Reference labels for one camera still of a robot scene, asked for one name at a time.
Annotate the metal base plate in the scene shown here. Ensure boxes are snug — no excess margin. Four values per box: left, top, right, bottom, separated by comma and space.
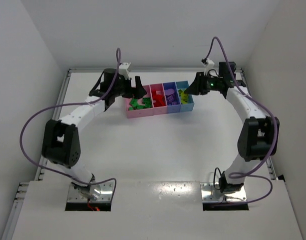
65, 181, 115, 212
200, 182, 249, 211

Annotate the red lego brick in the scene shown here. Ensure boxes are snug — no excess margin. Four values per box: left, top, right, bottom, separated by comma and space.
152, 90, 166, 108

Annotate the thin green lego brick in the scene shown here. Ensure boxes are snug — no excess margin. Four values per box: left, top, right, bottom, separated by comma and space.
129, 98, 139, 108

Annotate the green square lego brick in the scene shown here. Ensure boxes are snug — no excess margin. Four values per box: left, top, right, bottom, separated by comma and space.
142, 97, 152, 109

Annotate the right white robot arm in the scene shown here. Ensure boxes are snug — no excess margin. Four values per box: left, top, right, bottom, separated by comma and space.
185, 58, 280, 193

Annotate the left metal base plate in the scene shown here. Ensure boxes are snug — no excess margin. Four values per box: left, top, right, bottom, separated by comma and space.
65, 181, 115, 212

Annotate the light blue bin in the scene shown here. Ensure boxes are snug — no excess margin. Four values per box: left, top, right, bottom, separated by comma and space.
175, 81, 194, 113

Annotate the small pink bin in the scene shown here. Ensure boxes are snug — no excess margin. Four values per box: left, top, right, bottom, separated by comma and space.
150, 83, 167, 115

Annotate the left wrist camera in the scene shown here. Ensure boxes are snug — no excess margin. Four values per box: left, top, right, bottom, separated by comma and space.
118, 62, 132, 80

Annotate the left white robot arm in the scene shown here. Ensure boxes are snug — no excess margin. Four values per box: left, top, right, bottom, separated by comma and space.
41, 68, 147, 195

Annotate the green and lime lego stack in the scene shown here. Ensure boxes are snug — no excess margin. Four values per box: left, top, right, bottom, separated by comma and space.
128, 106, 137, 111

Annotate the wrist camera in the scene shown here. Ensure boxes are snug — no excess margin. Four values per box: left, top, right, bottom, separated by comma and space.
118, 62, 132, 80
201, 58, 215, 75

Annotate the purple arch lego brick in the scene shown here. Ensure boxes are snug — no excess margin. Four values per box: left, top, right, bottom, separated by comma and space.
164, 88, 175, 96

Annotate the large pink bin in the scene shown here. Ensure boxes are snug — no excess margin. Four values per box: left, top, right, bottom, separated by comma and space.
124, 85, 153, 119

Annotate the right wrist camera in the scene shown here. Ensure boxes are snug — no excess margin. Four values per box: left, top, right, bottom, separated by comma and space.
201, 58, 215, 75

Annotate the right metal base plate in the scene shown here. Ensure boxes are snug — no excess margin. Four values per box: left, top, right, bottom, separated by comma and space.
200, 182, 249, 211

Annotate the lime lego brick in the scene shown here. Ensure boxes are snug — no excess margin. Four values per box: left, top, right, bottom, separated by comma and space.
178, 88, 189, 105

